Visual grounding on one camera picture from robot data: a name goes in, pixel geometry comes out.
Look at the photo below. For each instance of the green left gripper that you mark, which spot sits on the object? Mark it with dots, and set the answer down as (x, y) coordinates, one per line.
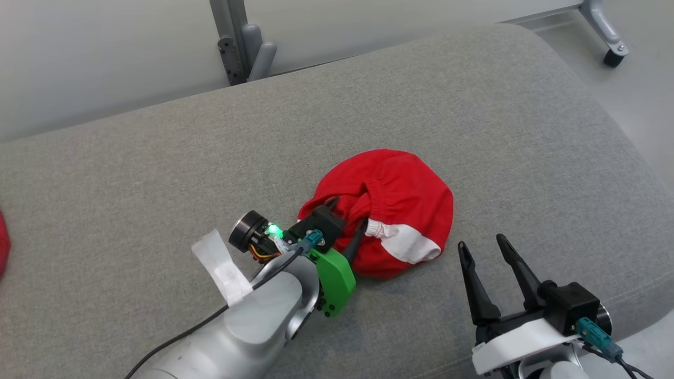
(334, 281)

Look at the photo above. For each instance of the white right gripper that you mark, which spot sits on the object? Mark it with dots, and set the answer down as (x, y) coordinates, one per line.
(521, 339)

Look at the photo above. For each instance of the red white shorts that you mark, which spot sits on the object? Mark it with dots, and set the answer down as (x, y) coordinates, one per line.
(400, 189)

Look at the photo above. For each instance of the round black left gripper motor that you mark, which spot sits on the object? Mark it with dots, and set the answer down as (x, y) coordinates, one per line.
(246, 230)

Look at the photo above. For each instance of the round silver right gripper motor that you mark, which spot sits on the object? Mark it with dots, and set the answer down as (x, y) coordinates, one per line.
(604, 321)

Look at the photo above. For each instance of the grey partition leg with caster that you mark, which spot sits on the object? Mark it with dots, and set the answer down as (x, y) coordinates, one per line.
(605, 31)

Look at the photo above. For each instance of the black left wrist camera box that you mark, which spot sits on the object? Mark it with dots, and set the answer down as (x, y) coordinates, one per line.
(321, 226)

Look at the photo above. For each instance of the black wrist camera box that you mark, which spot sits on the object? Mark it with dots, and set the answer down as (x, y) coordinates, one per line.
(574, 308)
(321, 226)

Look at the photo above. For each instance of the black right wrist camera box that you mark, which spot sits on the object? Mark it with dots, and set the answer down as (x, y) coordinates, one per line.
(574, 308)

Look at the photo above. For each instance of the grey metal partition post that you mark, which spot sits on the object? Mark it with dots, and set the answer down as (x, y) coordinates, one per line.
(226, 31)

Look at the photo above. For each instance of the dark partition base rail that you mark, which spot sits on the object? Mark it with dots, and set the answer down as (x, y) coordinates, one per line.
(542, 15)

